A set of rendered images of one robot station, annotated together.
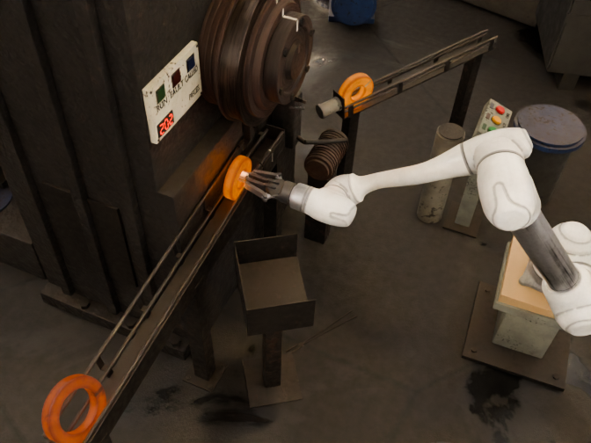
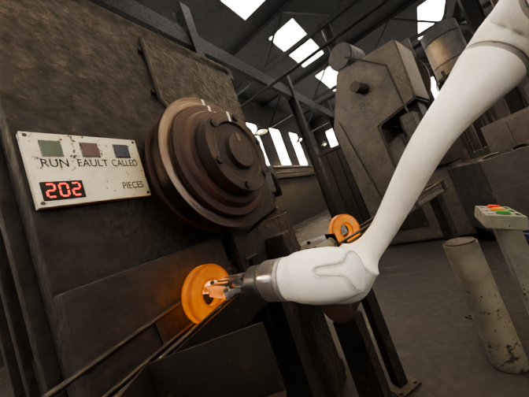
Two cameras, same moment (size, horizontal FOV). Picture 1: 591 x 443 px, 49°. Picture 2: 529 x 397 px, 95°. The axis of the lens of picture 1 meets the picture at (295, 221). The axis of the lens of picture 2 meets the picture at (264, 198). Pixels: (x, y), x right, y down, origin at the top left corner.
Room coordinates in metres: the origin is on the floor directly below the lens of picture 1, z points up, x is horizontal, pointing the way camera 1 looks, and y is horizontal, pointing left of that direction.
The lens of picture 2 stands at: (0.97, -0.16, 0.88)
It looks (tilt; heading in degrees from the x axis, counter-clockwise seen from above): 5 degrees up; 12
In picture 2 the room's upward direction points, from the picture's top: 19 degrees counter-clockwise
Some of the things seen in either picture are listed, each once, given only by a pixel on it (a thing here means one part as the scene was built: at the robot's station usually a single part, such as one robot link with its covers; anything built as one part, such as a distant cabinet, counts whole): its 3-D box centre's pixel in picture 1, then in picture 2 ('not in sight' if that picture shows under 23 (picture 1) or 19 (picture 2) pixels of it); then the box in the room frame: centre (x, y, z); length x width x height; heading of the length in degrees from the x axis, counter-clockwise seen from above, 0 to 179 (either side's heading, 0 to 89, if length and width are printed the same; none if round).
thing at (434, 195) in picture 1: (439, 175); (483, 301); (2.15, -0.64, 0.26); 0.12 x 0.12 x 0.52
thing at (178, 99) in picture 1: (174, 91); (94, 168); (1.49, 0.36, 1.15); 0.26 x 0.02 x 0.18; 158
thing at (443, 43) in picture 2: not in sight; (466, 98); (9.16, -5.09, 2.25); 0.92 x 0.92 x 4.50
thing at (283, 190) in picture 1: (280, 190); (251, 282); (1.52, 0.05, 0.75); 0.09 x 0.08 x 0.07; 69
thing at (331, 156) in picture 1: (324, 188); (361, 343); (2.02, -0.12, 0.27); 0.22 x 0.13 x 0.53; 158
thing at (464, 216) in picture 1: (478, 172); (528, 280); (2.13, -0.80, 0.31); 0.24 x 0.16 x 0.62; 158
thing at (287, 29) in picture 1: (290, 59); (236, 153); (1.73, 0.04, 1.11); 0.28 x 0.06 x 0.28; 158
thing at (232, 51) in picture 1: (261, 51); (216, 164); (1.76, 0.13, 1.11); 0.47 x 0.06 x 0.47; 158
